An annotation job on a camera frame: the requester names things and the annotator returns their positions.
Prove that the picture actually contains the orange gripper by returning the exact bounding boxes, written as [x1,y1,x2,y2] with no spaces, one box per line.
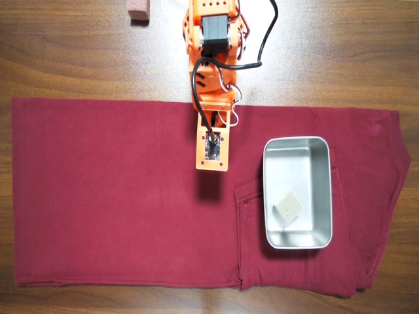
[189,56,238,113]

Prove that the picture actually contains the beige cube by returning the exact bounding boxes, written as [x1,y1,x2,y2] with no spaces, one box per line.
[272,189,305,228]

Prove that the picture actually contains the pink sponge block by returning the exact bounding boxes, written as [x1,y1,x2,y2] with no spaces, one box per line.
[127,0,152,23]

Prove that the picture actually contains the dark red cloth garment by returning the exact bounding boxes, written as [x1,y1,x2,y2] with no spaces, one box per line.
[11,97,412,298]

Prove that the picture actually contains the rectangular metal tray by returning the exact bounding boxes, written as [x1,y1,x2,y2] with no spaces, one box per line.
[263,135,334,251]

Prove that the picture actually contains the white and red servo wires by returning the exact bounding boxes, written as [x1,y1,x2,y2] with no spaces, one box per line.
[218,24,251,129]

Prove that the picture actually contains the orange camera mount with board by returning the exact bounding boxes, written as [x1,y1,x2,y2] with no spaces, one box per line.
[195,109,230,172]

